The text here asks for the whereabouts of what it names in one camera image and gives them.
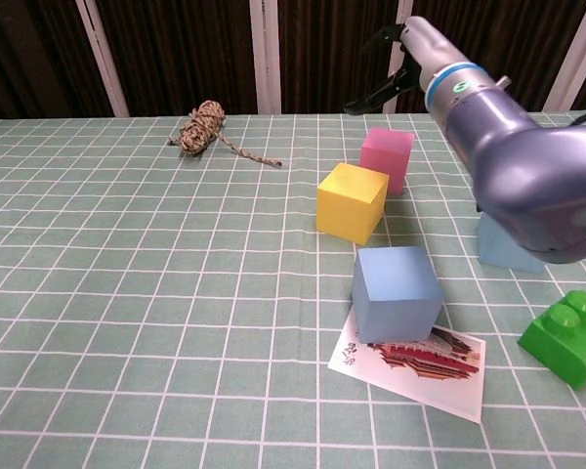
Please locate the green two-stud toy brick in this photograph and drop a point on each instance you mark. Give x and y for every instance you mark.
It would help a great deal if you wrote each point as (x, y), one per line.
(566, 347)

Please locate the blue foam cube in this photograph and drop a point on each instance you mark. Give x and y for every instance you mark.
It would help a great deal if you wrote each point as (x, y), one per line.
(500, 254)
(395, 303)

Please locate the yellow foam cube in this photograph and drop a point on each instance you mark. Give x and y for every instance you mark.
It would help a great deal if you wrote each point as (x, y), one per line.
(347, 210)

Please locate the dark brown curtain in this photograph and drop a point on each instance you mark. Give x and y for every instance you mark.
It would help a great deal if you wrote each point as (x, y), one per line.
(185, 49)

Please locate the green checked tablecloth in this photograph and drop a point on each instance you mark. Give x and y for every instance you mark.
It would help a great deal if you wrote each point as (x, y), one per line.
(127, 293)

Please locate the pink foam cube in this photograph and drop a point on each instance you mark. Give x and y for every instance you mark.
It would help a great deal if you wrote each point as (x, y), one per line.
(390, 156)

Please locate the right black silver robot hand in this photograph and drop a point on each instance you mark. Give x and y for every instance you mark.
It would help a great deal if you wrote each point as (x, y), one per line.
(427, 49)

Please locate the picture postcard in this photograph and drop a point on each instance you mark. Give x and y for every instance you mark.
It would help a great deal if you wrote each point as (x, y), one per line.
(420, 381)

